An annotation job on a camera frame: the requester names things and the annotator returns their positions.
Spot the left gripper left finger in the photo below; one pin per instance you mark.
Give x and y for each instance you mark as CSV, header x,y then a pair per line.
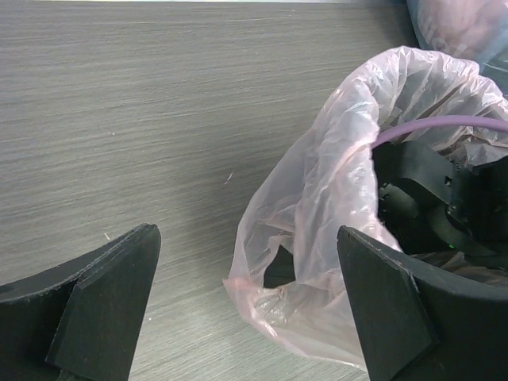
x,y
80,320

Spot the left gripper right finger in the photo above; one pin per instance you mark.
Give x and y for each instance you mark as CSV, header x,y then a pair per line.
x,y
416,321

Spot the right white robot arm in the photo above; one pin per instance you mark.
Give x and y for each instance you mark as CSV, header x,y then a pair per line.
x,y
431,204

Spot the pink plastic trash bag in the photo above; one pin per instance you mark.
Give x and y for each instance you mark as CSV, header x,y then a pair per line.
x,y
326,180

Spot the blue bag of trash bags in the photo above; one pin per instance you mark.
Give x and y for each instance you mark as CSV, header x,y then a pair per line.
x,y
470,30

